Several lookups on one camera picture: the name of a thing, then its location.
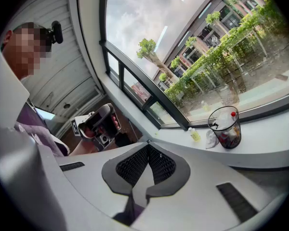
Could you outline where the black head-worn camera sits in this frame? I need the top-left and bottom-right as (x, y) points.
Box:
(47, 20), (64, 45)

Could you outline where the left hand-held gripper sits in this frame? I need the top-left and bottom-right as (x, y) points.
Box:
(70, 103), (122, 151)

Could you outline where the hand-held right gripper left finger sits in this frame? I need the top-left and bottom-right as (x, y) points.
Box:
(55, 141), (149, 218)

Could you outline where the person's head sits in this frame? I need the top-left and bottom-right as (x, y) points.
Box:
(2, 22), (53, 80)

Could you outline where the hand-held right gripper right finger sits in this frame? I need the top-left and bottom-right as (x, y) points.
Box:
(132, 141), (280, 226)

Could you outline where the green hedge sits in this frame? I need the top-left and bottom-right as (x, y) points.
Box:
(165, 0), (287, 105)

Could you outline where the white window sill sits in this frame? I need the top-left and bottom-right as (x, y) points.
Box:
(103, 80), (289, 169)

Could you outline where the brick building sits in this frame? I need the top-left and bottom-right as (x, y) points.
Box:
(151, 0), (268, 91)

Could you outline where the person's left hand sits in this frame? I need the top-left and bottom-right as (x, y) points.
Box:
(83, 114), (120, 139)

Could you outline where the person's dark shirt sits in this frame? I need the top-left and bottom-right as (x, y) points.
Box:
(14, 102), (70, 157)

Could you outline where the white cloth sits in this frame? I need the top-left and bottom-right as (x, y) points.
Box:
(205, 128), (220, 150)

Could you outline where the clear plastic bag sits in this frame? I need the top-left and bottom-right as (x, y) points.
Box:
(214, 112), (232, 129)

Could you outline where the red banner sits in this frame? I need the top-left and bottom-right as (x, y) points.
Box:
(131, 82), (152, 99)

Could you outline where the yellow liquid plastic bottle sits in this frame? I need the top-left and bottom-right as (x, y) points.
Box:
(187, 127), (201, 142)

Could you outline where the black mesh waste basket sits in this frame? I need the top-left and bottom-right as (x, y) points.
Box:
(207, 105), (242, 150)

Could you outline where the black window frame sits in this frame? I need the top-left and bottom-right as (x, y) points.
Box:
(99, 0), (289, 131)

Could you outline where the person's left forearm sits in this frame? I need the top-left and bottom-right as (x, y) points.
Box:
(68, 137), (104, 156)

